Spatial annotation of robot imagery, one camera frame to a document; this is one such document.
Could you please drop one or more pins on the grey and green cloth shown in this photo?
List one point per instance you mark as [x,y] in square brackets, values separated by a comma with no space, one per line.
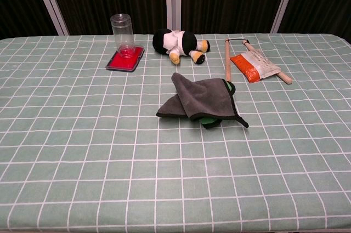
[197,96]

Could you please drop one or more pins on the black white penguin plush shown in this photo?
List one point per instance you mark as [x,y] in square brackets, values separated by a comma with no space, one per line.
[186,42]

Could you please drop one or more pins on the wooden stick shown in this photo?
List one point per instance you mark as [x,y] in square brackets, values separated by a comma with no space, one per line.
[227,63]
[286,79]

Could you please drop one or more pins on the red ink pad tray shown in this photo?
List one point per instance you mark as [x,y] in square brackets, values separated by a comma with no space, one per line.
[120,64]

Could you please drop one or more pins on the clear plastic cup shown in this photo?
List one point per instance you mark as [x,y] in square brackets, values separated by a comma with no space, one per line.
[122,35]

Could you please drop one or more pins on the orange and white packet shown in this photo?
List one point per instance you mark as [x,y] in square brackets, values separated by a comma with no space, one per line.
[255,65]

